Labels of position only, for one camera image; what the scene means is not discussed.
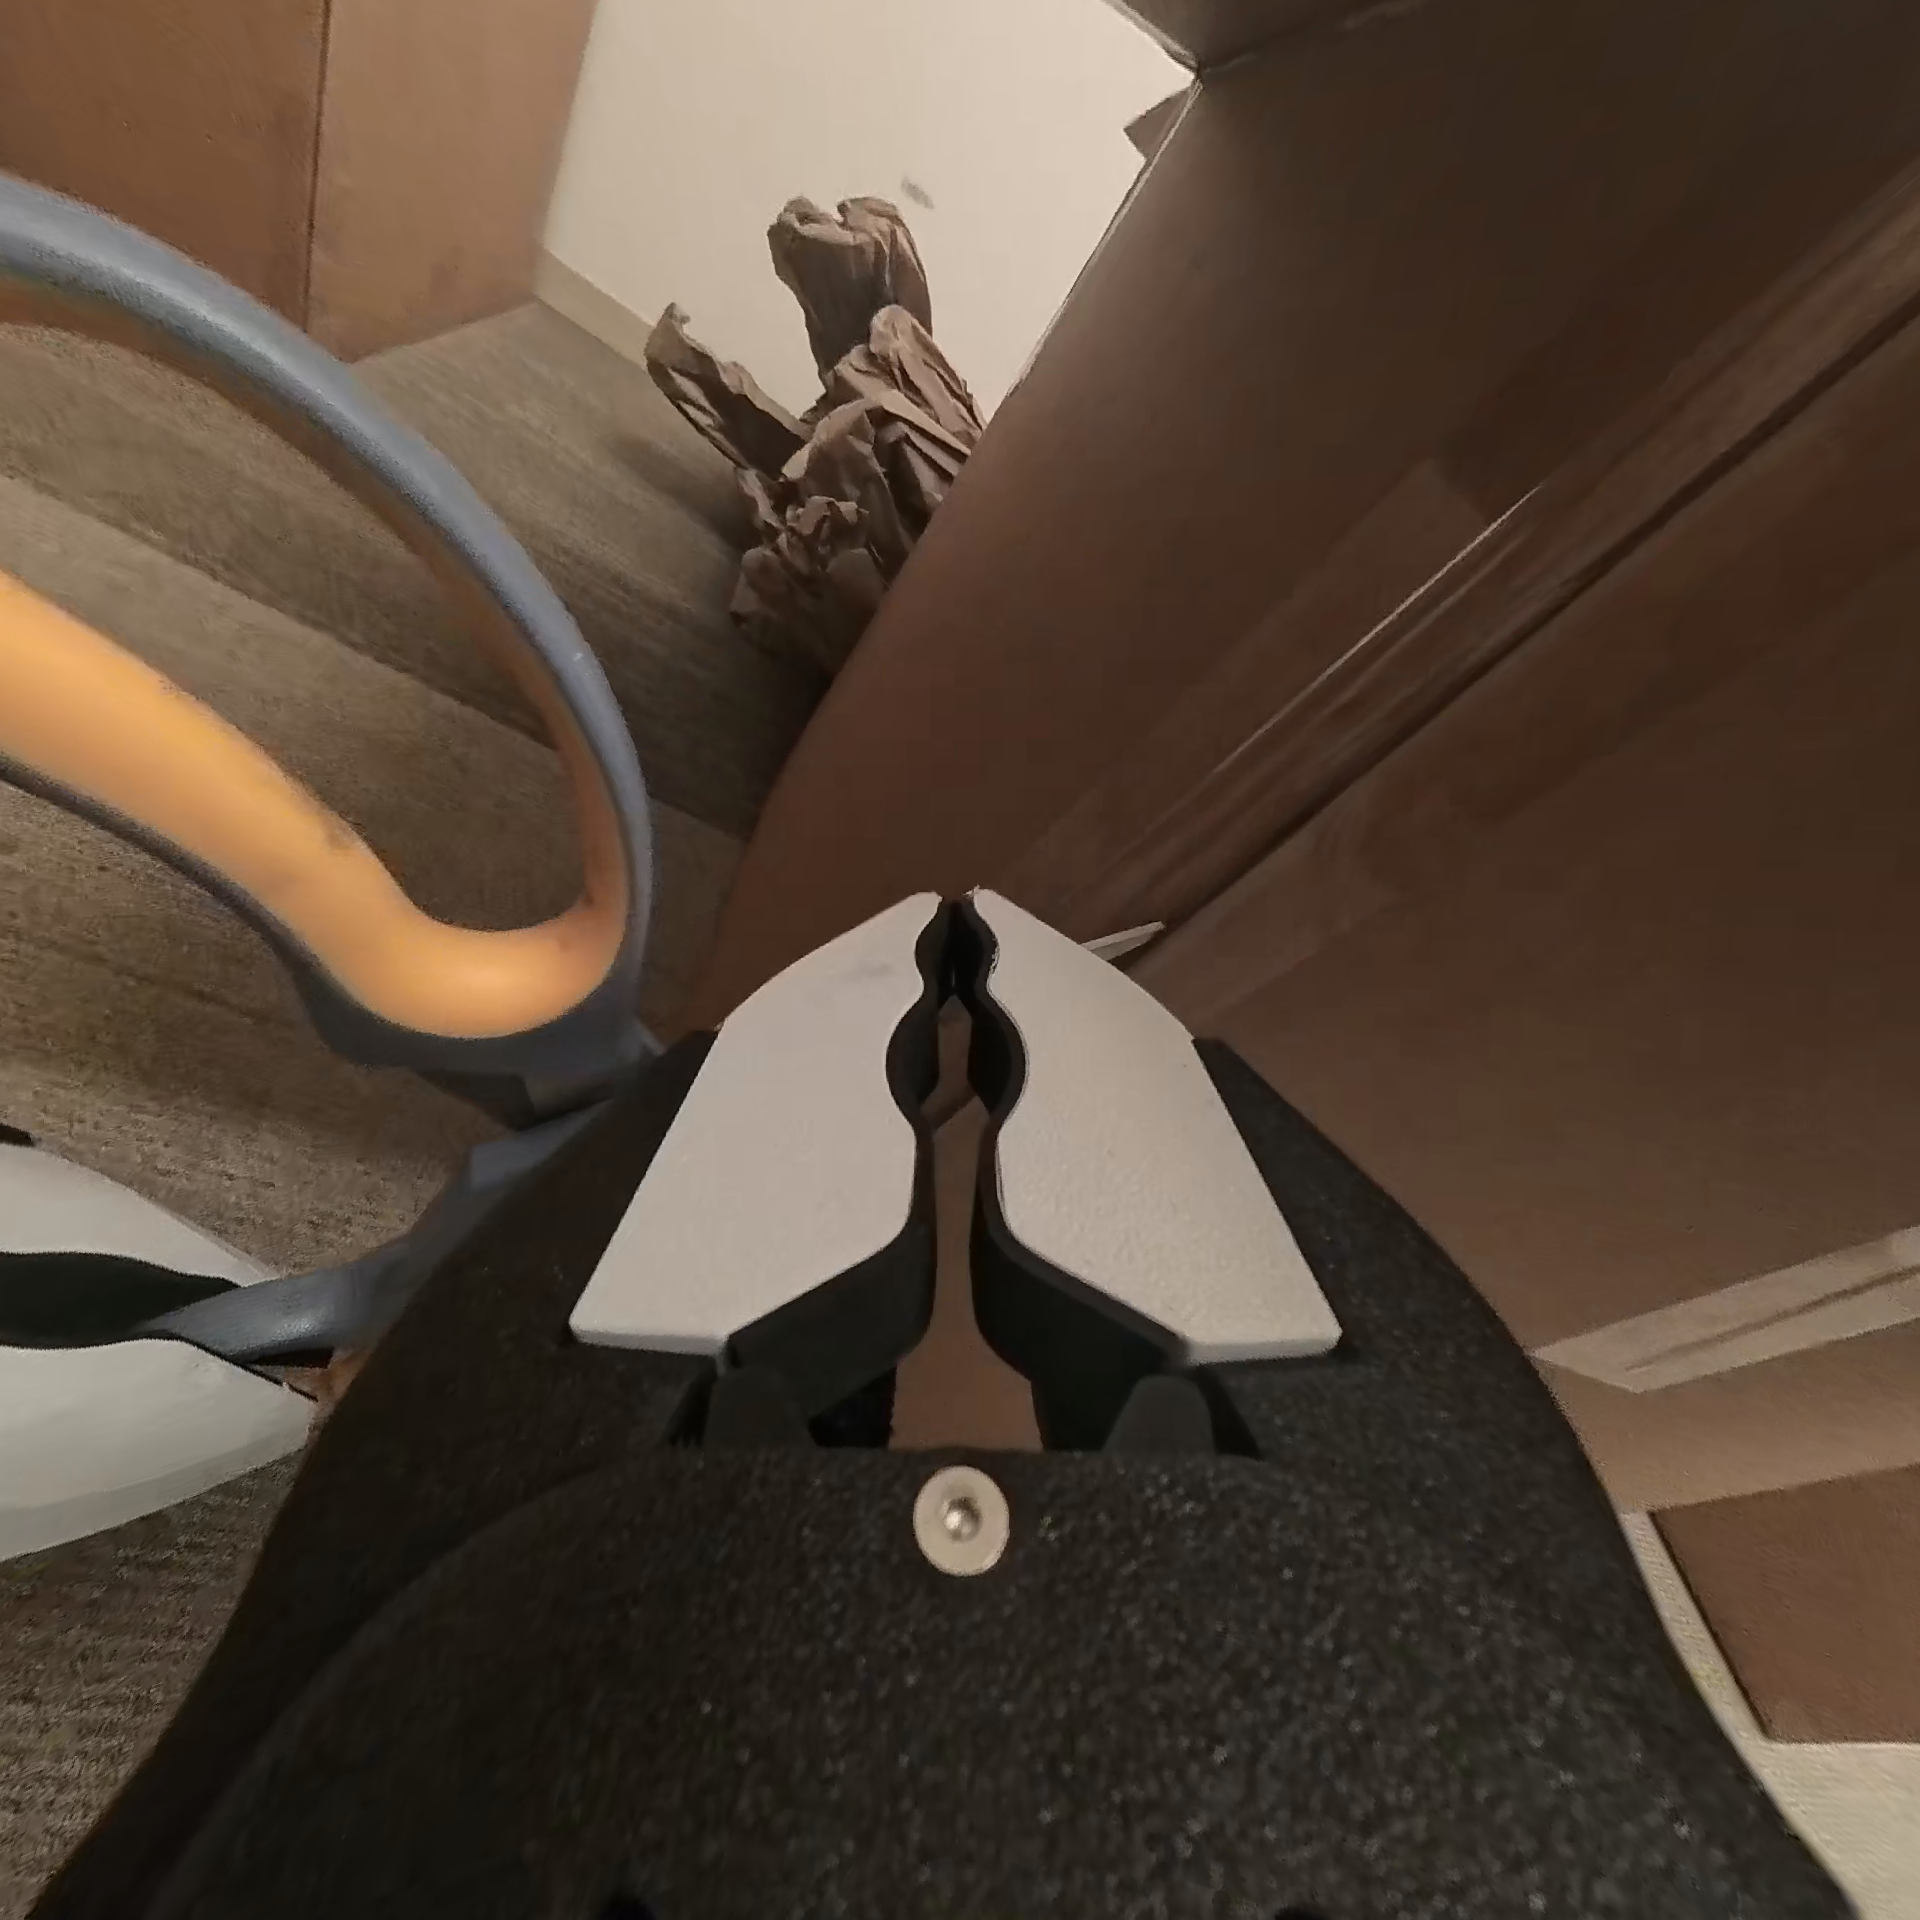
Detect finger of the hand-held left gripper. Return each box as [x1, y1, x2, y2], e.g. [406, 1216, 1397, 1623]
[0, 1332, 321, 1565]
[0, 1147, 284, 1352]

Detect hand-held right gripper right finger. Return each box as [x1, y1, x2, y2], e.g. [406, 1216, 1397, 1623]
[960, 889, 1341, 1453]

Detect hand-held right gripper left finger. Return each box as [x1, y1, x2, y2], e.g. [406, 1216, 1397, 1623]
[569, 895, 963, 1449]

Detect grey and orange scissors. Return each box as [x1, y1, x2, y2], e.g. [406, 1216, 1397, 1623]
[0, 169, 666, 1373]

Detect brown packing paper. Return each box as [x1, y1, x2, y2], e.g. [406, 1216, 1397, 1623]
[644, 195, 988, 680]

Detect large cardboard box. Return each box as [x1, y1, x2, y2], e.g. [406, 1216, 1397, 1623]
[701, 0, 1920, 1749]

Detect tall cardboard box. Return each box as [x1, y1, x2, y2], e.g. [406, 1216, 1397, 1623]
[0, 0, 597, 366]

